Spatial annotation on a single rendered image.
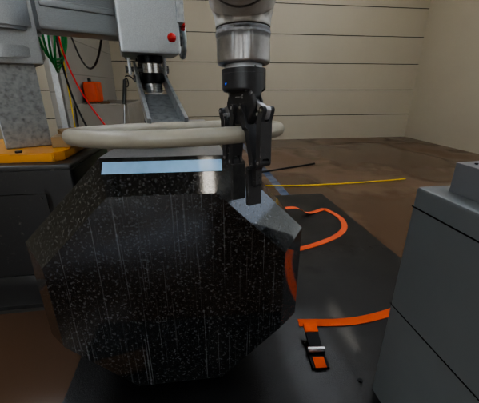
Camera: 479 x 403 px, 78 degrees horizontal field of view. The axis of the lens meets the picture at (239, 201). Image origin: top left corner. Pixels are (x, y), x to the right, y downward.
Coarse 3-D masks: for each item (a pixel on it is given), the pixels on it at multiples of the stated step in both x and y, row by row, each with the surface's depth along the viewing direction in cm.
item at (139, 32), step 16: (128, 0) 103; (144, 0) 105; (160, 0) 106; (128, 16) 105; (144, 16) 106; (160, 16) 108; (128, 32) 106; (144, 32) 108; (160, 32) 110; (176, 32) 111; (128, 48) 108; (144, 48) 110; (160, 48) 111; (176, 48) 113
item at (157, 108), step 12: (168, 72) 141; (168, 84) 115; (144, 96) 102; (156, 96) 116; (168, 96) 117; (144, 108) 93; (156, 108) 106; (168, 108) 107; (180, 108) 96; (156, 120) 97; (168, 120) 98; (180, 120) 98
